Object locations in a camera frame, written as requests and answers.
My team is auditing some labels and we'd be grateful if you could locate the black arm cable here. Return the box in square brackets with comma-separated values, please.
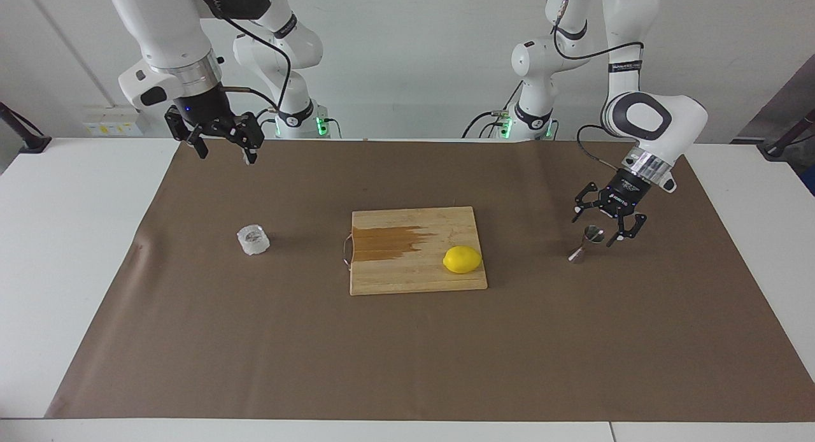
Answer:
[191, 0, 294, 115]
[551, 0, 645, 175]

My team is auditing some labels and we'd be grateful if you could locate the steel double jigger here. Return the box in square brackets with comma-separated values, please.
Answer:
[568, 225, 606, 264]

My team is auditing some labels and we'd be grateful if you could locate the yellow lemon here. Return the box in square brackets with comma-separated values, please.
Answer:
[443, 245, 483, 274]

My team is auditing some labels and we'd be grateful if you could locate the clear faceted glass cup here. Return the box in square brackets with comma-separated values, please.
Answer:
[237, 224, 271, 257]

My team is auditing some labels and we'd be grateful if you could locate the black base cable bundle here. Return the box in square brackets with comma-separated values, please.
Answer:
[464, 79, 510, 139]

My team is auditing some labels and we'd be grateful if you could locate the brown paper table mat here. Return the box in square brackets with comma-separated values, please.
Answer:
[45, 138, 815, 422]

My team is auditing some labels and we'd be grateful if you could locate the white wall socket strip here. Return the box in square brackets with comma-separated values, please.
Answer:
[83, 106, 144, 137]

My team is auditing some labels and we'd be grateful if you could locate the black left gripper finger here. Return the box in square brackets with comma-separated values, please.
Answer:
[572, 182, 607, 225]
[606, 208, 648, 248]

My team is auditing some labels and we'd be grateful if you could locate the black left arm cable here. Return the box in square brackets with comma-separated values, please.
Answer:
[551, 0, 645, 175]

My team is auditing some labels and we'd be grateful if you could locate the black clamp mount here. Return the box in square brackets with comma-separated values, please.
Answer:
[758, 108, 815, 161]
[0, 101, 52, 154]

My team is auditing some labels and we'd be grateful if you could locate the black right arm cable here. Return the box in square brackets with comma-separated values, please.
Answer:
[191, 0, 294, 115]

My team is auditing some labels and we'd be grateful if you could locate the wooden cutting board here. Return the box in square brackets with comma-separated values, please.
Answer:
[342, 206, 488, 296]

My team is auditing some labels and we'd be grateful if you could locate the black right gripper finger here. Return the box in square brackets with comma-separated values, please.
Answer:
[220, 111, 266, 166]
[164, 106, 209, 160]

